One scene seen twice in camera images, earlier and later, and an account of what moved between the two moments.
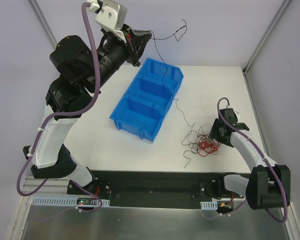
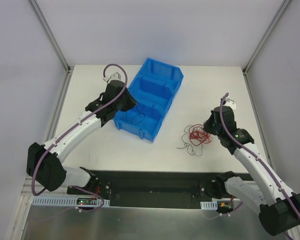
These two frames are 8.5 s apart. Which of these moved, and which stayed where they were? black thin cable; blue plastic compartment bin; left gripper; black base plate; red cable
Moved: black thin cable; red cable; left gripper
Stayed: blue plastic compartment bin; black base plate
